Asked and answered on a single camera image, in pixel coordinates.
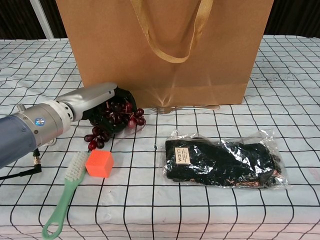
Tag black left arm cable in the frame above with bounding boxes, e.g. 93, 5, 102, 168
0, 148, 43, 181

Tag orange cube block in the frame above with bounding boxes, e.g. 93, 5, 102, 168
84, 149, 115, 179

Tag brown paper bag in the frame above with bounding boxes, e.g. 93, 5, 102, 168
54, 0, 274, 111

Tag green handled brush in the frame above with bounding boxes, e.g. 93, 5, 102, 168
41, 151, 90, 238

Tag checked white tablecloth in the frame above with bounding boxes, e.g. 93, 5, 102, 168
0, 34, 320, 240

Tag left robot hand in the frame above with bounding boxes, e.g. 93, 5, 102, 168
55, 81, 138, 135

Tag dark red grape bunch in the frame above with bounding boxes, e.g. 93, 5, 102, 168
84, 99, 147, 151

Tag packaged black gloves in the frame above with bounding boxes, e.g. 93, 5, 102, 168
161, 128, 293, 190

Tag dark ribbed partition panel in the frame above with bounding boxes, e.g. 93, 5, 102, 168
261, 0, 320, 38
41, 0, 67, 40
0, 0, 48, 41

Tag silver metal fork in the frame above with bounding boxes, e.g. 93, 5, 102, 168
149, 104, 221, 115

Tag white partition post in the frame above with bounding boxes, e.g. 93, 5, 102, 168
31, 0, 55, 40

